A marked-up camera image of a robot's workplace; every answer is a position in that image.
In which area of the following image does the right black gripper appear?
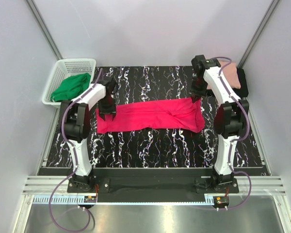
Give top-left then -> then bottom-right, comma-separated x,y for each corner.
189,77 -> 208,102

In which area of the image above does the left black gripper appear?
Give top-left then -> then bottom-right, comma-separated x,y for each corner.
98,96 -> 116,120

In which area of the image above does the red t-shirt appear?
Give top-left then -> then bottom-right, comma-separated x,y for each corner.
96,98 -> 205,134

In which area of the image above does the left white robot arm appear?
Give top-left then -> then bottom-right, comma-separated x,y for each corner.
60,78 -> 118,192

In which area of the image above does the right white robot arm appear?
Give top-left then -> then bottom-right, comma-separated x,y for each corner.
189,55 -> 250,193

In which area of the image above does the folded pink t-shirt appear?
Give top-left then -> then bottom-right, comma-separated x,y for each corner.
223,62 -> 241,89

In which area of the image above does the green t-shirt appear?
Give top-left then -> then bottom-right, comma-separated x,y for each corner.
50,73 -> 91,102

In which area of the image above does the folded black t-shirt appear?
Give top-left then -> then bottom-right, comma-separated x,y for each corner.
233,68 -> 249,98

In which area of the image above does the white plastic basket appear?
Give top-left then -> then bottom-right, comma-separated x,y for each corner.
42,58 -> 96,108

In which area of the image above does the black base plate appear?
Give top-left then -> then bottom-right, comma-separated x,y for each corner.
67,168 -> 225,204

